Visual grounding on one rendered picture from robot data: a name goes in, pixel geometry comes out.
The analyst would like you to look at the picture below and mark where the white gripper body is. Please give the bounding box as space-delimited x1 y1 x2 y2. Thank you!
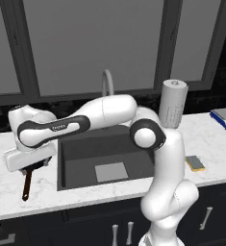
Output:
3 142 57 173

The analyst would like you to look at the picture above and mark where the dark grey sink basin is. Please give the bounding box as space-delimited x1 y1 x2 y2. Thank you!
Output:
56 124 157 192

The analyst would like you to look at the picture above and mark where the yellow sponge with grey top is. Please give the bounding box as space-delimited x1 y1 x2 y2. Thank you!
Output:
185 155 206 173

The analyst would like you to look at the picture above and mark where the dark drawer front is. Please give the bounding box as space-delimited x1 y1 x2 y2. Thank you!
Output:
0 213 66 246

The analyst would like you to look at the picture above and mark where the dark cupboard door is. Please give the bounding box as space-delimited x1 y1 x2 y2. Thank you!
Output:
176 186 226 246
64 205 124 246
121 200 155 246

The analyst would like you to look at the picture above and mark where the curved silver tap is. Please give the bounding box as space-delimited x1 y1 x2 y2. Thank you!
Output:
101 68 115 97

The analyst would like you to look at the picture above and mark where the grey framed window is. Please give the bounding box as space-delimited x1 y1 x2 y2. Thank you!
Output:
0 0 226 108

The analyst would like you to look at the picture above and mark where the white paper towel roll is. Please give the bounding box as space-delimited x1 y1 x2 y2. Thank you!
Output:
158 79 189 130

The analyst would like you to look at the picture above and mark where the blue and white kitchen scale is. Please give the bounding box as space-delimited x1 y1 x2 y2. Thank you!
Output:
209 108 226 134

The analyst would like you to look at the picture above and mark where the black pan with brown handle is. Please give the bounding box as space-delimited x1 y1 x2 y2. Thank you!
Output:
21 159 51 203

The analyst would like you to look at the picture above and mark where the silver drawer handle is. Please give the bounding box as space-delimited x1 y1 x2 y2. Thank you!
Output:
0 233 16 246

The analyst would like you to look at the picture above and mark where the silver cupboard handle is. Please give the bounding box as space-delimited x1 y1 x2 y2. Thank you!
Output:
112 224 119 246
199 206 213 232
126 221 135 246

